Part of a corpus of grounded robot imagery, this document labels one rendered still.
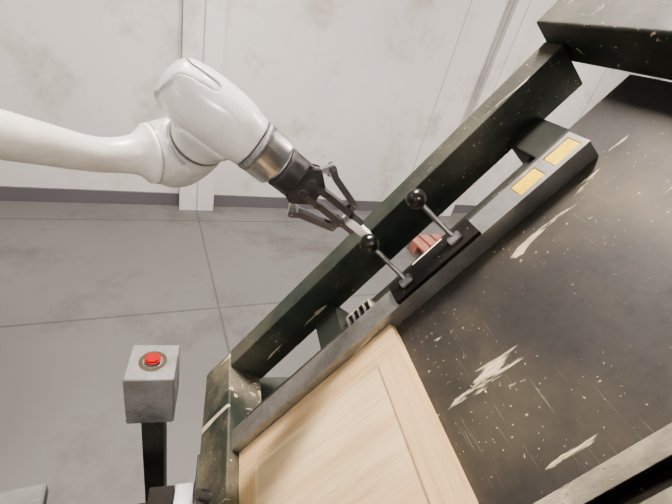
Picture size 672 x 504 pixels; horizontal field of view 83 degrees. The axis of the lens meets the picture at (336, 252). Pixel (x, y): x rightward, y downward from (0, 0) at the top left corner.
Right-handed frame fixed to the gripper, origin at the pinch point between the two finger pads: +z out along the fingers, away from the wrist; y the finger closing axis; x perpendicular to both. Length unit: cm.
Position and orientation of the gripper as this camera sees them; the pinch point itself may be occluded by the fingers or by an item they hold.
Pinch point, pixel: (357, 227)
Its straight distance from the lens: 76.0
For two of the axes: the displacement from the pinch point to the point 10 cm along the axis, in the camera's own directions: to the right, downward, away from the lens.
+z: 7.0, 5.0, 5.1
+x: 2.1, 5.5, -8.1
